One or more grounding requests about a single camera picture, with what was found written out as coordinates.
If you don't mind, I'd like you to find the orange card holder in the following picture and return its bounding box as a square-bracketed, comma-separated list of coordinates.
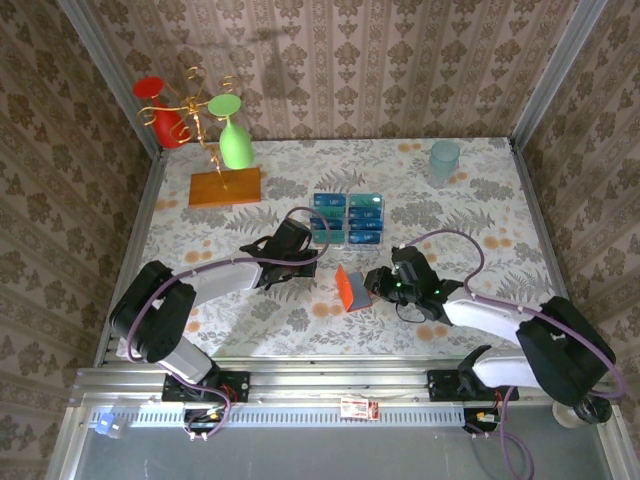
[333, 263, 374, 314]

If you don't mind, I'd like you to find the aluminium front beam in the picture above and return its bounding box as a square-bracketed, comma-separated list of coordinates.
[69, 362, 616, 407]

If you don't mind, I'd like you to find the green wine glass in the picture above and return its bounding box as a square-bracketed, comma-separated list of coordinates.
[207, 94, 255, 170]

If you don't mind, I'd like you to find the red white sticker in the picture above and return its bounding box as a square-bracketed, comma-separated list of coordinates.
[340, 397, 380, 420]

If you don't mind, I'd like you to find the pale blue plastic cup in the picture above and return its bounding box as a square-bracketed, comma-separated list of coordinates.
[428, 139, 461, 189]

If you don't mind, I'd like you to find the black yellow power connector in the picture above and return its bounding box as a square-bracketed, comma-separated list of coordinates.
[462, 407, 502, 435]
[182, 407, 227, 435]

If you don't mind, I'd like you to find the red wine glass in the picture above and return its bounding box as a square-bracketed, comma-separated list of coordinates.
[132, 76, 189, 150]

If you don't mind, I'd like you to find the grey metal panel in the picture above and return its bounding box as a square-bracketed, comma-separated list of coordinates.
[47, 405, 626, 480]

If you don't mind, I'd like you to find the glass jar black lid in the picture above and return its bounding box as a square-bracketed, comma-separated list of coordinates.
[552, 397, 614, 429]

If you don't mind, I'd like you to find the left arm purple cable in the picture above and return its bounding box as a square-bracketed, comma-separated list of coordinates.
[124, 206, 331, 444]

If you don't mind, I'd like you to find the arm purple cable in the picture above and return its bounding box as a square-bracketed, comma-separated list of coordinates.
[124, 206, 331, 444]
[402, 228, 629, 479]

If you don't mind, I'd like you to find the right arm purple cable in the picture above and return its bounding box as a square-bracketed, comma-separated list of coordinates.
[402, 228, 629, 479]

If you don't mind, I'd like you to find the gold wire rack wooden base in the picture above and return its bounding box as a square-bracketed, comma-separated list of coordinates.
[137, 67, 264, 210]

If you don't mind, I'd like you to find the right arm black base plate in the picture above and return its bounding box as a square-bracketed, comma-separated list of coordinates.
[427, 368, 520, 403]

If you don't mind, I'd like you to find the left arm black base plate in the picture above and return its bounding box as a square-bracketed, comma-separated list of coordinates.
[162, 370, 251, 404]

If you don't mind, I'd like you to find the aluminium side rail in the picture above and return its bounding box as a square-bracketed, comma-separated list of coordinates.
[94, 149, 169, 369]
[509, 139, 591, 364]

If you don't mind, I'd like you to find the slotted grey cable duct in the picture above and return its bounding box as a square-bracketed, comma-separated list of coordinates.
[89, 403, 501, 429]

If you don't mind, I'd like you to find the aluminium frame post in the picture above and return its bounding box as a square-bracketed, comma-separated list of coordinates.
[507, 0, 612, 151]
[55, 0, 169, 161]

